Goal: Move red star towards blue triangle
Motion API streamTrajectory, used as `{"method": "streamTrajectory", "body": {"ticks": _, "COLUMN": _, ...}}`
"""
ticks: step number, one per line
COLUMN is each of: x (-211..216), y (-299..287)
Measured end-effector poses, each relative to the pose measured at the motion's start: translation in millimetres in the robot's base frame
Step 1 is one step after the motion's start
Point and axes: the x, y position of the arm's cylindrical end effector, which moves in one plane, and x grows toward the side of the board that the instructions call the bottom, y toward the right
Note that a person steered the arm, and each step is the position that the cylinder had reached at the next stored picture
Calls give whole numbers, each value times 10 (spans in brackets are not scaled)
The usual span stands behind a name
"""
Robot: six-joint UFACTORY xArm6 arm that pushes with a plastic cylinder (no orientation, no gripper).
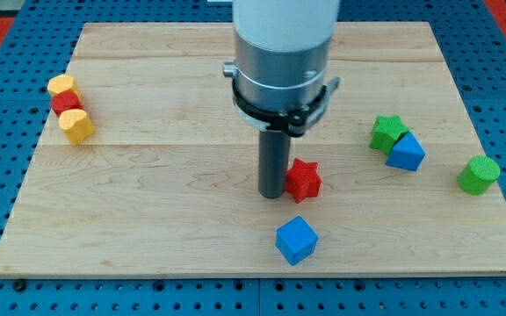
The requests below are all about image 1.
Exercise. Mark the yellow hexagon block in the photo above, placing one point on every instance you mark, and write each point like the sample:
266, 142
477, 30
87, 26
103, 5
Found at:
63, 83

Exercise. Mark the blue cube block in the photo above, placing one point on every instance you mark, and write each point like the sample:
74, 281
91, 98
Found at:
296, 240

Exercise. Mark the blue triangle block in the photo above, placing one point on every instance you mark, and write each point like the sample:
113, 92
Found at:
406, 154

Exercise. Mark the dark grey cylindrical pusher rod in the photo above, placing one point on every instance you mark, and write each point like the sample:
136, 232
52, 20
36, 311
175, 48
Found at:
273, 156

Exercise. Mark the yellow heart block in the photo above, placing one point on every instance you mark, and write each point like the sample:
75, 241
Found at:
76, 125

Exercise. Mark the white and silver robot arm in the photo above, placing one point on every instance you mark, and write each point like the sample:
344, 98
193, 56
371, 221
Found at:
281, 58

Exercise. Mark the red cylinder block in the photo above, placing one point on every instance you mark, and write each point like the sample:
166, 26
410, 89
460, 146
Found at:
64, 101

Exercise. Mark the green star block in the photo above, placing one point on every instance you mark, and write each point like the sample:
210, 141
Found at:
386, 132

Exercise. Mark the red star block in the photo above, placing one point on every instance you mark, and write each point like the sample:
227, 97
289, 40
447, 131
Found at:
303, 180

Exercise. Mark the green cylinder block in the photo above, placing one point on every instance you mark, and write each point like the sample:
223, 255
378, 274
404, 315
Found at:
478, 175

